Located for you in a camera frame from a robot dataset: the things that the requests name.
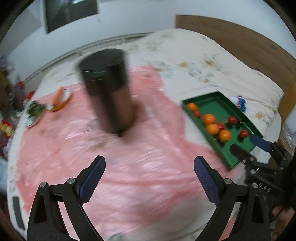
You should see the plate of green vegetables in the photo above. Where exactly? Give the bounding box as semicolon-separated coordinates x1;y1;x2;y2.
25;100;46;128

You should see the green tray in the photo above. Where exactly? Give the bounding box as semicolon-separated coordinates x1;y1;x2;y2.
181;91;263;170

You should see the wooden headboard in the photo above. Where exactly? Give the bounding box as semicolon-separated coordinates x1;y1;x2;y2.
175;15;295;121

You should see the large orange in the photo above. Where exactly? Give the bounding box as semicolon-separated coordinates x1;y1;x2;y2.
202;114;216;126

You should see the dark plum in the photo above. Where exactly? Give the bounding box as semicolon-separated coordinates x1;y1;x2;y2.
236;120;243;127

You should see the wooden nightstand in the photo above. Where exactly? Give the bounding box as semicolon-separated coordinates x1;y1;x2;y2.
278;121;295;156

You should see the black cylindrical canister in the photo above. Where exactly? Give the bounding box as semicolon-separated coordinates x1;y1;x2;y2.
78;49;136;137

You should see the orange plate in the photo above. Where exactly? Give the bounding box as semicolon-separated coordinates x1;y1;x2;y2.
46;87;72;112

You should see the black smartphone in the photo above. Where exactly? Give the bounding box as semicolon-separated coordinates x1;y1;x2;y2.
13;196;25;230

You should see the pink plastic sheet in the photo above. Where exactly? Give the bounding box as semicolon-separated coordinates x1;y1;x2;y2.
16;66;242;240

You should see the dark window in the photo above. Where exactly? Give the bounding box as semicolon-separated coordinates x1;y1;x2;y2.
44;0;99;33

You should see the carrot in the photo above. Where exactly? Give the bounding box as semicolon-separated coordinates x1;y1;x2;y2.
52;87;64;108

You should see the small orange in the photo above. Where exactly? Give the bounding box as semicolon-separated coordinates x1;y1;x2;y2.
187;103;198;112
218;130;231;143
206;123;220;136

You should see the floral bed quilt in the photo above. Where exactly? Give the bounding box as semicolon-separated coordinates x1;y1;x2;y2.
7;29;284;240

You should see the blue white glove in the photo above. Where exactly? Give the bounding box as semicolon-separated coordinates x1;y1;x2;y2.
228;95;246;113

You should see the red cherry tomato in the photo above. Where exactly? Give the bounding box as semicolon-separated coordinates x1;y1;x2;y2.
193;111;202;119

